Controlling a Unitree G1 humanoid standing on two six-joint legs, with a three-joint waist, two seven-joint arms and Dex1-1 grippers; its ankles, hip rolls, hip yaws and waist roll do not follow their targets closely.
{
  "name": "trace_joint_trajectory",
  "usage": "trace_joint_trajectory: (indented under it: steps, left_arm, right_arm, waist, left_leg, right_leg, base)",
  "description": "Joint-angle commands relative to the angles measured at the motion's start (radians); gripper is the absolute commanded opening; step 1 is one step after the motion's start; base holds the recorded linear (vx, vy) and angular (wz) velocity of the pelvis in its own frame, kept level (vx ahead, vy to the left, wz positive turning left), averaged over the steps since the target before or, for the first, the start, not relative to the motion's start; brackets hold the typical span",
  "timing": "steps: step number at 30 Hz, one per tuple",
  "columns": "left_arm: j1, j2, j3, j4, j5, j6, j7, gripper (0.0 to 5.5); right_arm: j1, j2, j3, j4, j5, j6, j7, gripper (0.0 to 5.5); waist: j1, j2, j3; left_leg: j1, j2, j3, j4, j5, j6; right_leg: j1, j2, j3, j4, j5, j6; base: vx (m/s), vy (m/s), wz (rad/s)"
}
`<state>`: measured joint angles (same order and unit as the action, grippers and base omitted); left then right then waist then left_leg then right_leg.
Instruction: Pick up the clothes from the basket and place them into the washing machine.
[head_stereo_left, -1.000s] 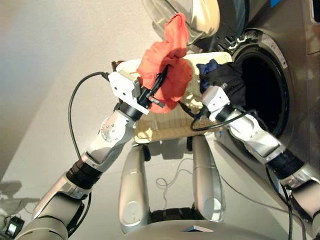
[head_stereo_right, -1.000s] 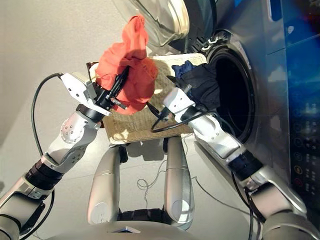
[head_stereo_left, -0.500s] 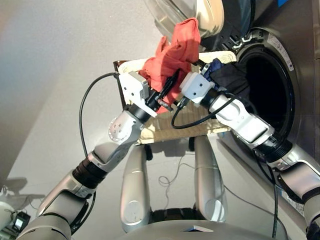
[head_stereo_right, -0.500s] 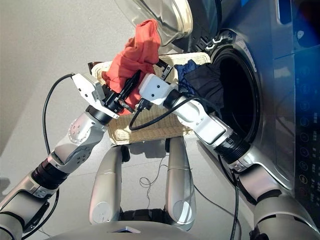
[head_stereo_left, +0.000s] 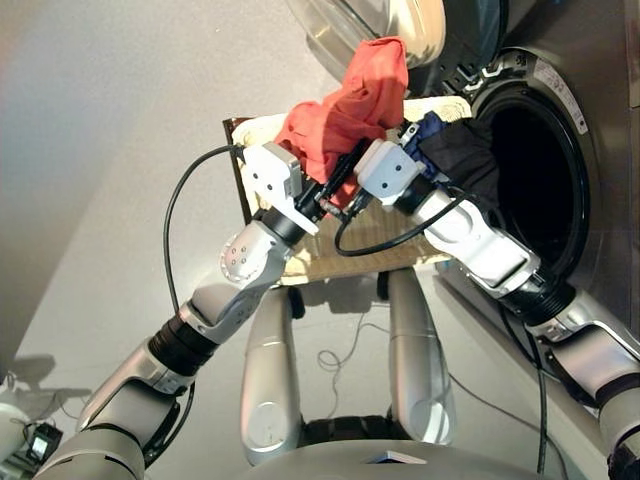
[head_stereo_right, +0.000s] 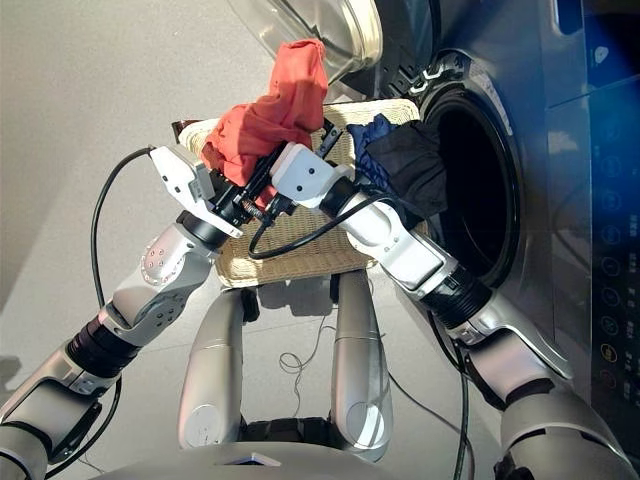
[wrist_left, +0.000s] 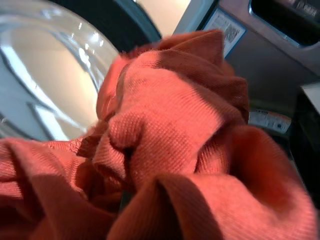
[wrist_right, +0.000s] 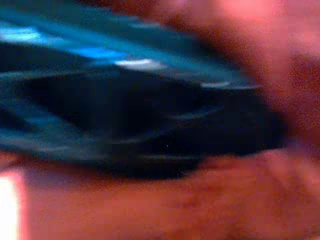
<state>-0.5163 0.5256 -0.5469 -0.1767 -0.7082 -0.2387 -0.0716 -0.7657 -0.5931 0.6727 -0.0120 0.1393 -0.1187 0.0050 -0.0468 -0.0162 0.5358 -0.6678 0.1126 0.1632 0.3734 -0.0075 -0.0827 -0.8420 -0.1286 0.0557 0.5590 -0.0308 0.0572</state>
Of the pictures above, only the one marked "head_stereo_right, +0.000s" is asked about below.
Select blue garment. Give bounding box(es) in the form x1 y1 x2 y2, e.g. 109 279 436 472
346 113 401 191

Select red garment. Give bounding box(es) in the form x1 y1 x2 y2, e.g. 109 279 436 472
199 38 330 211

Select dark grey garment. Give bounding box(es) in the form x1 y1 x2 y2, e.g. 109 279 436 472
367 119 449 221

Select pale woven basket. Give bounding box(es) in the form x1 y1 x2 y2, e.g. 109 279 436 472
177 98 431 289

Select grey washing machine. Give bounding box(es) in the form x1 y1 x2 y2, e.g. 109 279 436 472
369 0 640 480

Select round glass washer door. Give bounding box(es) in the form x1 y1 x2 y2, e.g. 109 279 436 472
227 0 441 96

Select round washer drum opening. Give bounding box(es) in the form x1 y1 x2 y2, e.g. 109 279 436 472
422 89 521 291

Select black robot waist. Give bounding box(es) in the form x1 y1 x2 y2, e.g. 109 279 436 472
239 415 341 444

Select silver robot torso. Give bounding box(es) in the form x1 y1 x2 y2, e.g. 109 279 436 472
89 442 391 480

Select black washer control panel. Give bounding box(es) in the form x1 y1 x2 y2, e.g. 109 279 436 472
582 0 640 451

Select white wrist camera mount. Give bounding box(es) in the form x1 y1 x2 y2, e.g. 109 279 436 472
148 143 245 239
268 142 354 210

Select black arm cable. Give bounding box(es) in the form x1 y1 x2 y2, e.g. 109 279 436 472
247 192 474 480
44 145 161 479

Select thin grey floor wire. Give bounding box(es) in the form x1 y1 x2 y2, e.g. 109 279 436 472
278 314 341 409

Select thin black floor cable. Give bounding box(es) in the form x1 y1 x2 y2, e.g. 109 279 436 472
387 372 461 436

